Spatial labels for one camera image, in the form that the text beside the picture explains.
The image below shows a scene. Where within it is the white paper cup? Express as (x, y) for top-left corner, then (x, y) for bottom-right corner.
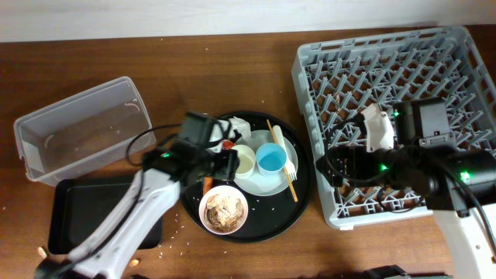
(233, 145), (256, 179)

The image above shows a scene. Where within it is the wooden chopstick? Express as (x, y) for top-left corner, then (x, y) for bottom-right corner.
(267, 119), (298, 202)

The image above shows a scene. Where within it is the light blue cup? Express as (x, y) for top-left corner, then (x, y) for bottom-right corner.
(256, 143), (287, 176)

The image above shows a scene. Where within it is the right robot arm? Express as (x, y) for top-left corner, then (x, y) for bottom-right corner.
(316, 98), (495, 278)

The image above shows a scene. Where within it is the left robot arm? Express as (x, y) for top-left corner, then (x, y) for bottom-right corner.
(34, 112), (239, 278)

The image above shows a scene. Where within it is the grey dishwasher rack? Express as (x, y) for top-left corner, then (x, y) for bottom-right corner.
(291, 26), (495, 230)

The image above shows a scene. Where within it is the orange carrot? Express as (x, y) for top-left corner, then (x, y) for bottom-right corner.
(202, 177), (213, 195)

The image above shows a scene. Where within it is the red snack wrapper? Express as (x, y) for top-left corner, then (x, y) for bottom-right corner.
(222, 139), (236, 150)

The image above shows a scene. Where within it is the crumpled white tissue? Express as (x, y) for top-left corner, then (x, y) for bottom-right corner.
(229, 116), (251, 140)

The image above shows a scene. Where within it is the pink bowl with food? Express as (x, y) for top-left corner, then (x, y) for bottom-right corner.
(198, 185), (249, 236)

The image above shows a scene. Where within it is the pale blue plate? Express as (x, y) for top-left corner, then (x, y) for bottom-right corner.
(234, 130), (288, 196)

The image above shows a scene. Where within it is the white plastic fork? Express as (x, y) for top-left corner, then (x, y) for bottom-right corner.
(273, 125), (297, 181)

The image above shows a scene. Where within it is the round black serving tray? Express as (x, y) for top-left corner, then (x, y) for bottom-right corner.
(176, 111), (313, 244)

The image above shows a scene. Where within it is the clear plastic bin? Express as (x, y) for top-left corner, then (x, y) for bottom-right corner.
(14, 76), (156, 186)

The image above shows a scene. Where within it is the peanut on table front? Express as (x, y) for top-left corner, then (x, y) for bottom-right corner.
(129, 259), (140, 267)

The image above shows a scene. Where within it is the peanut on table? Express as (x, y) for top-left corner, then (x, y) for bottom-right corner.
(37, 246), (48, 259)
(129, 259), (140, 267)

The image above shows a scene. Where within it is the black rectangular tray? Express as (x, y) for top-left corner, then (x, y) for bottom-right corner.
(47, 174), (164, 255)

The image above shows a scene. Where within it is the peanut on table left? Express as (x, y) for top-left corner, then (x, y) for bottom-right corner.
(37, 246), (48, 259)

